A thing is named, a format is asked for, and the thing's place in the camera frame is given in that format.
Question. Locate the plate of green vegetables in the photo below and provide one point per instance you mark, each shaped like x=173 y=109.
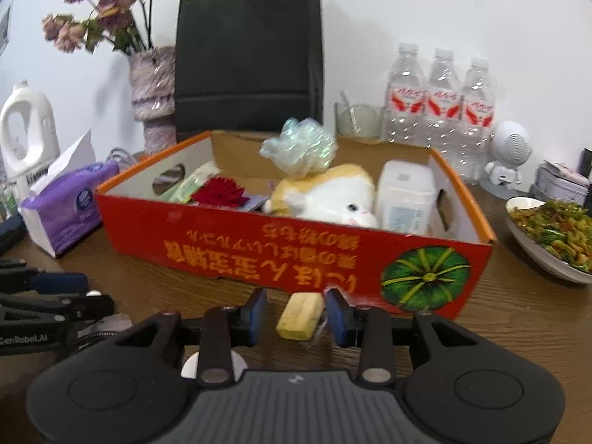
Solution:
x=550 y=240

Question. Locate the yellow block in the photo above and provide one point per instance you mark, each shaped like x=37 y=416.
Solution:
x=299 y=317

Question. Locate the clear water bottle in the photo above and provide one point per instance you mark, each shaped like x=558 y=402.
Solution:
x=445 y=101
x=406 y=97
x=476 y=115

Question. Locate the black paper bag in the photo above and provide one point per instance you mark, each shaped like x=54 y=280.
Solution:
x=245 y=55

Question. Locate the dried pink rose bouquet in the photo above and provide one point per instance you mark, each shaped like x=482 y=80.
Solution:
x=111 y=4

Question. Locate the mottled pink vase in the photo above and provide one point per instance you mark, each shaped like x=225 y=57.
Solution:
x=152 y=88

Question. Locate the white round object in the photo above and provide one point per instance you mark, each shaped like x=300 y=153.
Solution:
x=190 y=366

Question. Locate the dark blue case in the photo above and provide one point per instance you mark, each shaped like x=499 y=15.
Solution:
x=10 y=236

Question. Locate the purple tissue pack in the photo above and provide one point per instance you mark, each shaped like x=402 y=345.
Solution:
x=69 y=203

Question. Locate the red cardboard box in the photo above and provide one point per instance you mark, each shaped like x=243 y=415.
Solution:
x=231 y=240

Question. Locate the grey zipper pouch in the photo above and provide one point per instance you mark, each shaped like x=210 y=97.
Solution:
x=99 y=329

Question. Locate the iridescent plastic ball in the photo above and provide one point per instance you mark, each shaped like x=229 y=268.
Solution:
x=300 y=148

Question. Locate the glass cup with spoon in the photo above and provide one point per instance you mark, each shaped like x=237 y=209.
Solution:
x=358 y=120

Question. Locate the white detergent bottle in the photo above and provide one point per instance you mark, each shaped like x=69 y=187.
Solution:
x=30 y=148

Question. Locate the pale green packet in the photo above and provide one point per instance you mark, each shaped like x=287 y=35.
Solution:
x=194 y=184

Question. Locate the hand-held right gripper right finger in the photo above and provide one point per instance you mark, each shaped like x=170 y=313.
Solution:
x=335 y=320

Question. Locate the clear cotton swab box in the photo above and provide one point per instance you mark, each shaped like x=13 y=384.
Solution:
x=404 y=194

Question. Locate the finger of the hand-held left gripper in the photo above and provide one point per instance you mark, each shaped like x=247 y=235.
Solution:
x=60 y=282
x=69 y=307

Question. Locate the white and yellow plush sheep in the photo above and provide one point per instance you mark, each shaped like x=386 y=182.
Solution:
x=323 y=194

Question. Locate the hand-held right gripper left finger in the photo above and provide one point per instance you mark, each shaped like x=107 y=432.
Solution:
x=258 y=315

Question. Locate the white robot speaker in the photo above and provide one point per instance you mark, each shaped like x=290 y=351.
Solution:
x=508 y=148

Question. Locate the red fabric flower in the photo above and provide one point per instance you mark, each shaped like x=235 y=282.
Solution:
x=219 y=192

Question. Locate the tall black box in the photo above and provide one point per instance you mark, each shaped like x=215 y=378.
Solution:
x=587 y=159

